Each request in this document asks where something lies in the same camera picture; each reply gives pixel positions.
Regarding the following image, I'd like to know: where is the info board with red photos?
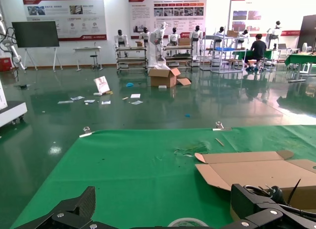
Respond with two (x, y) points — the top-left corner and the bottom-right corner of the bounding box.
(228, 0), (316, 37)

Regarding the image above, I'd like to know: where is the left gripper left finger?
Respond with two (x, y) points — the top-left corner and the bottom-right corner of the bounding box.
(9, 186), (109, 229)

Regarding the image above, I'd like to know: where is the metal rack cart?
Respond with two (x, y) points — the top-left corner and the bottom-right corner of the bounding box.
(162, 44), (194, 69)
(115, 45), (148, 75)

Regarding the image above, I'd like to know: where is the black power cable bundle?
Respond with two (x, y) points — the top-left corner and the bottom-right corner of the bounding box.
(243, 178), (302, 205)

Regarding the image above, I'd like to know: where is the clear tape roll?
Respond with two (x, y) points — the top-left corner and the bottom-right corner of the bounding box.
(167, 217), (210, 229)

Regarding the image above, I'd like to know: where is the info board with circle icons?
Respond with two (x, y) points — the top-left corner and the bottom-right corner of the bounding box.
(22, 0), (108, 41)

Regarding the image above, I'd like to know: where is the large black panel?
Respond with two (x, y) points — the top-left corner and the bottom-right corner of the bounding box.
(297, 14), (316, 52)

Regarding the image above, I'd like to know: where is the black stool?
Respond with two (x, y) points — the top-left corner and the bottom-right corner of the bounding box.
(89, 54), (102, 71)

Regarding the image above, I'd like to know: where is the white metal shelving frame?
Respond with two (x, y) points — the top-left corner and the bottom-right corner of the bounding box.
(199, 33), (246, 74)

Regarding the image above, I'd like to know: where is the metal table clamp left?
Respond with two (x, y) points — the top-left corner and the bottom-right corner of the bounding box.
(79, 126), (96, 138)

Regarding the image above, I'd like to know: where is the seated person in black shirt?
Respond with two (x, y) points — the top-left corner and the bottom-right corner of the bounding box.
(243, 33), (268, 72)

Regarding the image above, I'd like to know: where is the silver binder clip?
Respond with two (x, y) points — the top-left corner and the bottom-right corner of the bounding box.
(212, 121), (233, 131)

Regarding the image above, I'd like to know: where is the flat cardboard piece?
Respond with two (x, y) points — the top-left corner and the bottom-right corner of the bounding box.
(176, 77), (193, 86)

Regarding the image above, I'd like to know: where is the red cabinet box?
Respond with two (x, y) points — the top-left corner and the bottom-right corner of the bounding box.
(0, 57), (12, 72)

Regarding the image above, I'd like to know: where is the small white desk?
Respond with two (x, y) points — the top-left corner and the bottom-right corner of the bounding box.
(73, 46), (104, 72)

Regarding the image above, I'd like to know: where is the white and red bag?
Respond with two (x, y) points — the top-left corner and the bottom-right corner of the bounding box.
(93, 76), (111, 94)

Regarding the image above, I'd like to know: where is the plastic-wrapped white humanoid robot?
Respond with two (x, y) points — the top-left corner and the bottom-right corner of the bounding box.
(147, 21), (171, 72)

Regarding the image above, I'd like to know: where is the white wheeled machine base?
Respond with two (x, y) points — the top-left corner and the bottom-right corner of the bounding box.
(0, 79), (28, 128)

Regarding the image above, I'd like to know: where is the cardboard box with round hole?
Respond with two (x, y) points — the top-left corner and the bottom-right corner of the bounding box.
(194, 150), (316, 222)

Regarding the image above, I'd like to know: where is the info board with photo row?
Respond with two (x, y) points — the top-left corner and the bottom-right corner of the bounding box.
(127, 0), (207, 39)

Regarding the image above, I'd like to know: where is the green table mat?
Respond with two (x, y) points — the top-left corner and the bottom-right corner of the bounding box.
(9, 125), (316, 229)

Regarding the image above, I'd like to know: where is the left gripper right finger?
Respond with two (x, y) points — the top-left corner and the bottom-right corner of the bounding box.
(222, 183), (316, 229)

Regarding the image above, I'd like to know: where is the green covered work table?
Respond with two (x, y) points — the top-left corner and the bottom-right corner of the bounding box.
(284, 53), (316, 83)
(232, 49), (275, 67)

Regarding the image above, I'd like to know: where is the black display on white stand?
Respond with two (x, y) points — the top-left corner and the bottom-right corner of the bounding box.
(11, 21), (64, 71)

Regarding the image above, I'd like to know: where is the large open cardboard carton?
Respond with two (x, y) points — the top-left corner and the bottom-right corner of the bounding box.
(147, 67), (181, 88)

